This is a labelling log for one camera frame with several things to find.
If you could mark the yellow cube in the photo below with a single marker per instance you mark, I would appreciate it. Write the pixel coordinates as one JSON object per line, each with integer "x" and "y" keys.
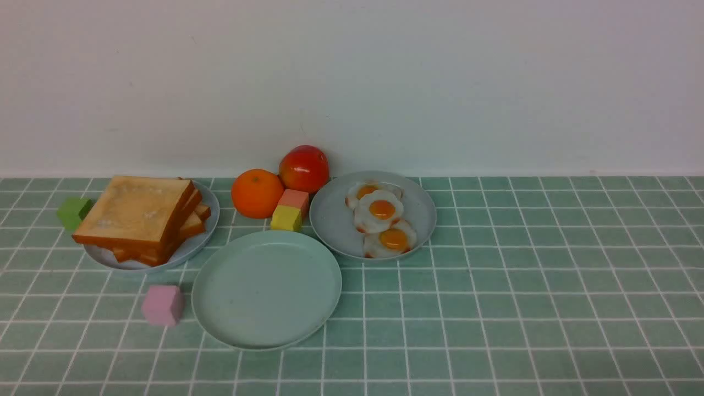
{"x": 287, "y": 218}

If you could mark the orange fruit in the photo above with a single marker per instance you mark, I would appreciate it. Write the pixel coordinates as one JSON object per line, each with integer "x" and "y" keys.
{"x": 256, "y": 193}

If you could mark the grey egg plate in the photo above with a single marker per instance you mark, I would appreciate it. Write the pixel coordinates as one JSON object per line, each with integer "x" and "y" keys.
{"x": 333, "y": 222}

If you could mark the red tomato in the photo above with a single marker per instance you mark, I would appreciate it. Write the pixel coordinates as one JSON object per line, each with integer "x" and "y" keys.
{"x": 304, "y": 168}

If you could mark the toast slice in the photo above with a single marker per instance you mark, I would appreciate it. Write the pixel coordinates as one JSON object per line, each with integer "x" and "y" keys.
{"x": 181, "y": 216}
{"x": 192, "y": 226}
{"x": 121, "y": 254}
{"x": 134, "y": 212}

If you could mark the salmon pink cube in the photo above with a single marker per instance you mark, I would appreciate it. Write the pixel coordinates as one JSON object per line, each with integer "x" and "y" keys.
{"x": 296, "y": 199}

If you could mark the blue bread plate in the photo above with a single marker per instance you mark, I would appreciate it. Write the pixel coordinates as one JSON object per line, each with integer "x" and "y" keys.
{"x": 188, "y": 249}

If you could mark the green cube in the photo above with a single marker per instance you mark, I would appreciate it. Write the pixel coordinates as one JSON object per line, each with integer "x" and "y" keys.
{"x": 72, "y": 211}

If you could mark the green centre plate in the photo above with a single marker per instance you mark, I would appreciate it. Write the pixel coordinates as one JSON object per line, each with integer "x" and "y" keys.
{"x": 267, "y": 290}

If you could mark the fried egg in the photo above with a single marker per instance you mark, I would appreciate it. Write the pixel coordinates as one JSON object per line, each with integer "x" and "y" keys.
{"x": 377, "y": 212}
{"x": 395, "y": 241}
{"x": 358, "y": 190}

